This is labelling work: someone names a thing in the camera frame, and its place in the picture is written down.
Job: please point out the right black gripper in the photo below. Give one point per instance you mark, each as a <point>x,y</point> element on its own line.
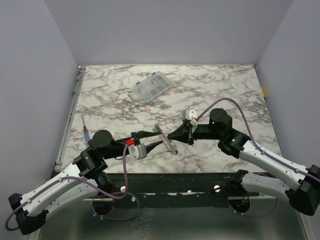
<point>189,133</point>

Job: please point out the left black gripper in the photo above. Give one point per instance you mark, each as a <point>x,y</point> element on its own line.
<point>143,134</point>

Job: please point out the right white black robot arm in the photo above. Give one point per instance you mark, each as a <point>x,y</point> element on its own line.
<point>290,181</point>

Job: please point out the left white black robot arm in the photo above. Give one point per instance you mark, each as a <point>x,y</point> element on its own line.
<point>84,177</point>

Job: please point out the clear plastic organizer box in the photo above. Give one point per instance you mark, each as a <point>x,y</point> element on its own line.
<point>153,86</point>

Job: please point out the red blue screwdriver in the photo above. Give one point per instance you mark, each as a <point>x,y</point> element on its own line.
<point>85,132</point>

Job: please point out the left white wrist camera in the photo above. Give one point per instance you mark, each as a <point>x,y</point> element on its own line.
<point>137,152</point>

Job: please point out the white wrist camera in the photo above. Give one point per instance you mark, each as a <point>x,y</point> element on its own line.
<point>137,152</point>
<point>190,116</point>

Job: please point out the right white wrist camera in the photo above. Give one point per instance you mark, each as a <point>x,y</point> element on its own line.
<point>190,116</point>

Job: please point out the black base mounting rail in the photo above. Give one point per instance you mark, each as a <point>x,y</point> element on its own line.
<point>178,190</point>

